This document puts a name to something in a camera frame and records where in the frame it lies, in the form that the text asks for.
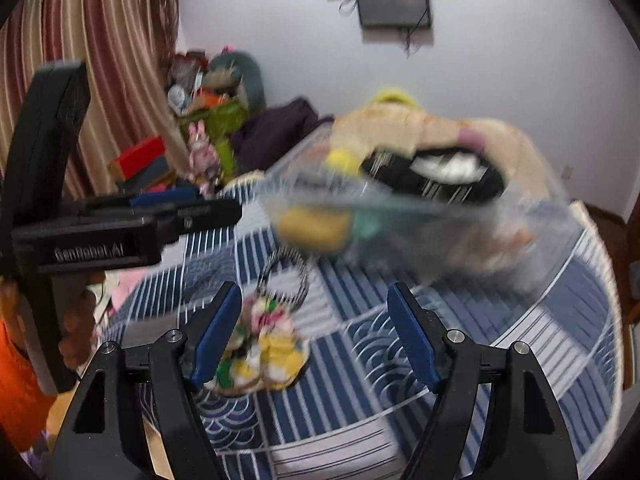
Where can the grey-green plush toy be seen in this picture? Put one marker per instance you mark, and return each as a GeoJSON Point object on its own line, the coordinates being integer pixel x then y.
{"type": "Point", "coordinates": [239, 72]}

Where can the yellow sponge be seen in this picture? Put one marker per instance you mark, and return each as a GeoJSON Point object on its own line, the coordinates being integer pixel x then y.
{"type": "Point", "coordinates": [314, 229]}

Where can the floral fabric scrunchie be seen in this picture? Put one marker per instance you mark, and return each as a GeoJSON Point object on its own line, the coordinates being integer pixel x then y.
{"type": "Point", "coordinates": [265, 352]}

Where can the pink rabbit figure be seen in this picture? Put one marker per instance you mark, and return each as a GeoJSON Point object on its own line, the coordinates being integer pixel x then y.
{"type": "Point", "coordinates": [205, 165]}

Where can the blue white patterned cloth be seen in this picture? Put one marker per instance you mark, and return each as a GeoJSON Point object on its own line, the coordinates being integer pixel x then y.
{"type": "Point", "coordinates": [357, 411]}

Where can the dark purple clothing pile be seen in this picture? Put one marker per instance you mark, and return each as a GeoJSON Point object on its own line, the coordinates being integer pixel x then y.
{"type": "Point", "coordinates": [264, 139]}

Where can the black white fabric item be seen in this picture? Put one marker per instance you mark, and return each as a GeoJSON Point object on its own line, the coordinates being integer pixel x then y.
{"type": "Point", "coordinates": [445, 175]}

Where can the striped pink curtain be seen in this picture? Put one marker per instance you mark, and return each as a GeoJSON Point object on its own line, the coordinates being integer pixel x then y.
{"type": "Point", "coordinates": [127, 46]}

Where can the red box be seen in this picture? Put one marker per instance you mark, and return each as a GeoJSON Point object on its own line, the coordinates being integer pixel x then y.
{"type": "Point", "coordinates": [135, 159]}

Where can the left hand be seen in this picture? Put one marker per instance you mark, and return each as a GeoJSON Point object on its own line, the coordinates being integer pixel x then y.
{"type": "Point", "coordinates": [78, 324]}

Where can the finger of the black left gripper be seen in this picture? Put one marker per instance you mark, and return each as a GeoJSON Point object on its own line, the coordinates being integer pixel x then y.
{"type": "Point", "coordinates": [139, 199]}
{"type": "Point", "coordinates": [176, 220]}

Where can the yellow plush cushion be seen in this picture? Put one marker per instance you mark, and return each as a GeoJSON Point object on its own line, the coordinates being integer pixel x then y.
{"type": "Point", "coordinates": [396, 96]}

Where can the small black wall monitor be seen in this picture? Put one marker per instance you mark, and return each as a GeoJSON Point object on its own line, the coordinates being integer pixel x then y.
{"type": "Point", "coordinates": [401, 14]}

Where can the cream colourful patch blanket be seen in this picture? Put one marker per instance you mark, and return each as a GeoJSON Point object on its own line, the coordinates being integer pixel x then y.
{"type": "Point", "coordinates": [406, 130]}

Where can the clear plastic storage box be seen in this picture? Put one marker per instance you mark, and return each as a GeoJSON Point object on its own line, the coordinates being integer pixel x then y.
{"type": "Point", "coordinates": [516, 241]}

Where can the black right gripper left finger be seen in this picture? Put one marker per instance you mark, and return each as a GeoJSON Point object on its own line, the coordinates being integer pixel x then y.
{"type": "Point", "coordinates": [103, 437]}

